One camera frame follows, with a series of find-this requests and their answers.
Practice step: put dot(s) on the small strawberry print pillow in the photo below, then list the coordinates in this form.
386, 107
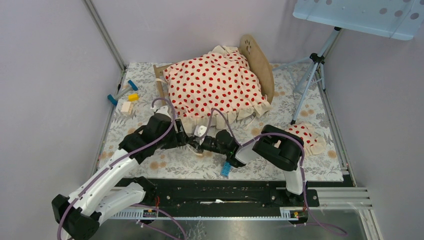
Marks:
314, 144

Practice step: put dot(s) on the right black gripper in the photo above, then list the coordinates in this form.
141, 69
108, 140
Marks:
198, 144

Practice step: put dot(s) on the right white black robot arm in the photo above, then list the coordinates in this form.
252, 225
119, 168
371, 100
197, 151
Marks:
281, 148

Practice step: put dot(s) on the wooden pet bed frame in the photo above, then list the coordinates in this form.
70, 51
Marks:
258, 63

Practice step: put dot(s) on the blue toy brick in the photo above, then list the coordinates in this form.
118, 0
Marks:
225, 171

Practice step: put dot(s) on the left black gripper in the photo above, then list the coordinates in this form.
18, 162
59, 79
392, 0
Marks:
179, 138

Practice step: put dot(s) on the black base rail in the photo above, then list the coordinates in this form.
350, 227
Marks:
222, 199

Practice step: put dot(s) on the grey tripod stand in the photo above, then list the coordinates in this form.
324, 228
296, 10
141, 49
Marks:
314, 73

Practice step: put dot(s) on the light blue perforated tray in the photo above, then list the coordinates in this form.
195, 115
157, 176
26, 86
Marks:
394, 19

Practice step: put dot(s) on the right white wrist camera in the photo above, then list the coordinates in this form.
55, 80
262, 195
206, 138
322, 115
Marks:
200, 131

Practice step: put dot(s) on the beige wooden toy block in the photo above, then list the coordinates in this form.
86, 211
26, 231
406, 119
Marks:
127, 108

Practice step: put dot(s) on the yellow toy block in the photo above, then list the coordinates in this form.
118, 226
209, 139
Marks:
133, 97

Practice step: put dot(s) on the large strawberry print cushion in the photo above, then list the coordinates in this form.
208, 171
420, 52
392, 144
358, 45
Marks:
220, 81

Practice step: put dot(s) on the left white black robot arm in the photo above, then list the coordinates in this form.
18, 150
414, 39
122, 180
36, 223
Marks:
82, 212

